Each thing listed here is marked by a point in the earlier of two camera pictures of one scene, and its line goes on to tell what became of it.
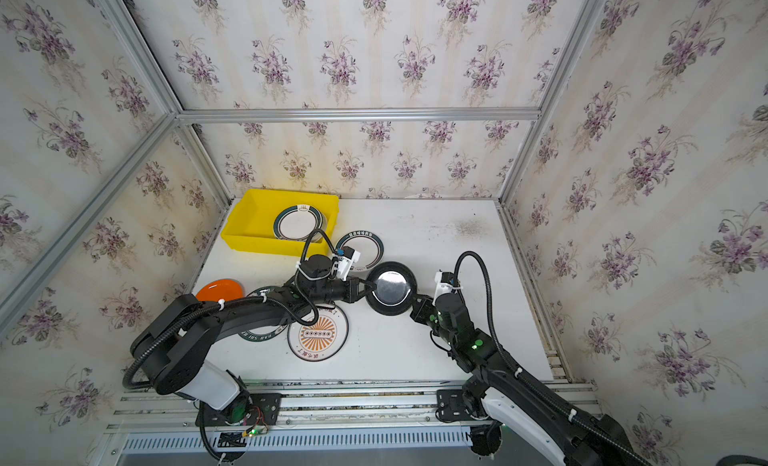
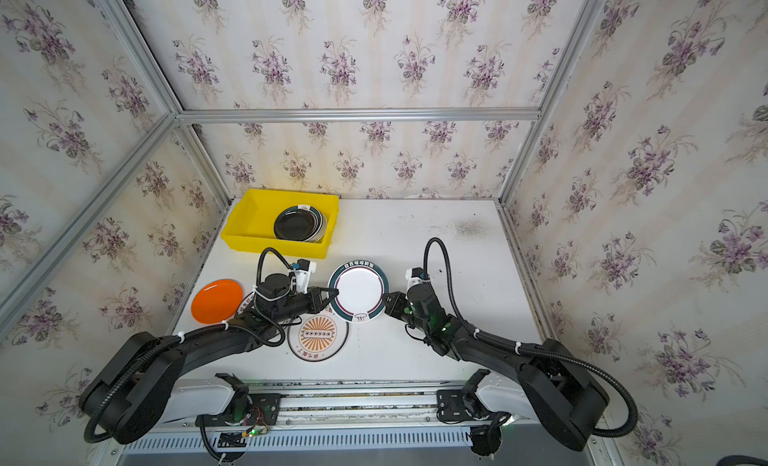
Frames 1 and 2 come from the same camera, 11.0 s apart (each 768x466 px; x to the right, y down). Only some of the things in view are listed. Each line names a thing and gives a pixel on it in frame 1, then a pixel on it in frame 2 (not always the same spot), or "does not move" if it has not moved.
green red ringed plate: x=369 y=245 -> x=361 y=285
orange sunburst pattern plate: x=323 y=341 does not move
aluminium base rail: x=327 y=406 does not move
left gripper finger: x=365 y=282 -> x=318 y=290
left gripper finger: x=361 y=294 -> x=314 y=307
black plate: x=396 y=285 -> x=300 y=223
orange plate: x=220 y=289 does not move
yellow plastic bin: x=250 y=224 does not move
